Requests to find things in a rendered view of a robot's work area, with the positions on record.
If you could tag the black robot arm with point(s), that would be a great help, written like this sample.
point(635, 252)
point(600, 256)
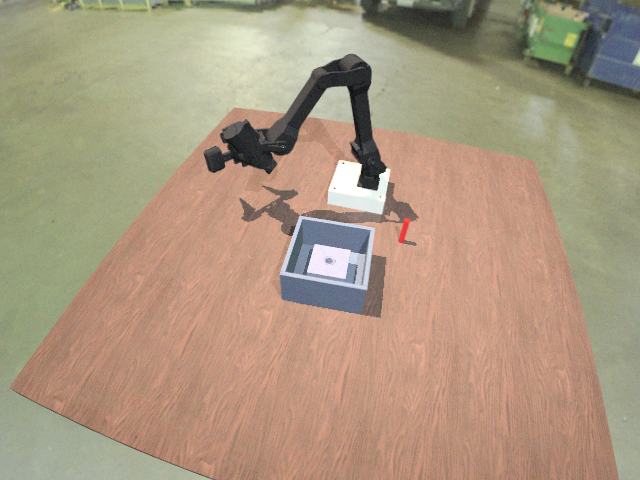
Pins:
point(350, 71)

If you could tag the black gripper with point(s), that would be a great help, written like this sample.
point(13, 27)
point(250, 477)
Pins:
point(216, 159)

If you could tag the red peg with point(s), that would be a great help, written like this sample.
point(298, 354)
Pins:
point(404, 231)

